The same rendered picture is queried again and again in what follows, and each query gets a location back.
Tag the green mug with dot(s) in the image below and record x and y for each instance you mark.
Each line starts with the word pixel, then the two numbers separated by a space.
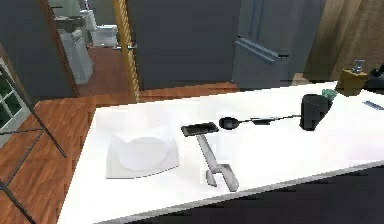
pixel 331 94

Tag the grey spatula with black head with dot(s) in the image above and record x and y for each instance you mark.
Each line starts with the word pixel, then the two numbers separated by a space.
pixel 200 129

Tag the black ladle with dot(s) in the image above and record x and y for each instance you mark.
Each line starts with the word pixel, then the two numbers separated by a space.
pixel 229 123

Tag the yellow room door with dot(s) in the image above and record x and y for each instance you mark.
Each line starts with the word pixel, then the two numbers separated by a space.
pixel 128 63

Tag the grey fridge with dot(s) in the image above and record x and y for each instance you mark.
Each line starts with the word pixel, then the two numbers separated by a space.
pixel 263 71

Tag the white toilet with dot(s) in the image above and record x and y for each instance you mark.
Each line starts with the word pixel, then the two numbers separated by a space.
pixel 105 35

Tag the black cup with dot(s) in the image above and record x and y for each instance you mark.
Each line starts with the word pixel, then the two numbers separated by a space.
pixel 312 111

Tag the white washbasin cabinet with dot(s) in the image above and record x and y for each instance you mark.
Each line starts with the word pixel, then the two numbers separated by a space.
pixel 78 56

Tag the grey knife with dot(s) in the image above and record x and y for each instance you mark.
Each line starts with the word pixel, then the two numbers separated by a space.
pixel 373 105

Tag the white framed window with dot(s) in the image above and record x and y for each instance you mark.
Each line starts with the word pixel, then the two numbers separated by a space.
pixel 10 103

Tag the black kettle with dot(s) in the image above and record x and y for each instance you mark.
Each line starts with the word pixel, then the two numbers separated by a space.
pixel 376 81

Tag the black metal frame stand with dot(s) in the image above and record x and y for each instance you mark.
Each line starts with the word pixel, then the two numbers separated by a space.
pixel 35 116

